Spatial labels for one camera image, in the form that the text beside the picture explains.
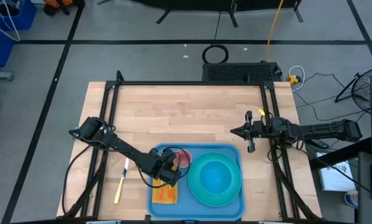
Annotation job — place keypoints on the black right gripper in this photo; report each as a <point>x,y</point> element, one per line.
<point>257,129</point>

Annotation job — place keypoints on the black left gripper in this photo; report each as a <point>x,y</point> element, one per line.
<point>159,165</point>

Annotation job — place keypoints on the teal green plate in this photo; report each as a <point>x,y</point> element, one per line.
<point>195,186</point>

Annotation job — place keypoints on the yellow cloth napkin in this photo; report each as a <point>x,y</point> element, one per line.
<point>165,200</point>

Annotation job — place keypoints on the pink cup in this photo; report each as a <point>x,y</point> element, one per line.
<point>183,158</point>

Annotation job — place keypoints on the blue bowl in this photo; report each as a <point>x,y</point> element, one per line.
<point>215,178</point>

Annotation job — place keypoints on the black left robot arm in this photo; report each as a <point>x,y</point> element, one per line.
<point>117,144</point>

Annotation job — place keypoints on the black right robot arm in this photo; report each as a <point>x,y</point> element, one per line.
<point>323,130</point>

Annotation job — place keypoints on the blue serving tray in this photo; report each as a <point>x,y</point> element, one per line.
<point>195,211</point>

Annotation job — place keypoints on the yellow tape tag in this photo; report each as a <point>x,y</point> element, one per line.
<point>261,112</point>

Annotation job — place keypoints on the yellow power plug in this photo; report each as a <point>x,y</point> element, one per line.
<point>293,79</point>

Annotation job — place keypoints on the black desk bar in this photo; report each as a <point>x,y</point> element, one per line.
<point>338,155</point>

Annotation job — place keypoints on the white paper box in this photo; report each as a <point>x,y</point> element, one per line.
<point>335,177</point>

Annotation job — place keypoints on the blue and white round object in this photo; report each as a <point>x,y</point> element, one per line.
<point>351,199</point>

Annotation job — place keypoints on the black floor fan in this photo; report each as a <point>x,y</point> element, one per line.
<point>364,88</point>

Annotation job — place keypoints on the black curtain partition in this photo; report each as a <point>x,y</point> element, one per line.
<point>204,3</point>

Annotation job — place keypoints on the orange and black object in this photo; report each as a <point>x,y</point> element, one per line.
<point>57,3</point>

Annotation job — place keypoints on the blue storage bin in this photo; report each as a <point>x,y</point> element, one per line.
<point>25,18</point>
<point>1,51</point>

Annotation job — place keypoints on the black table frame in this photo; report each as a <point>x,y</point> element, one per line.
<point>190,83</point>

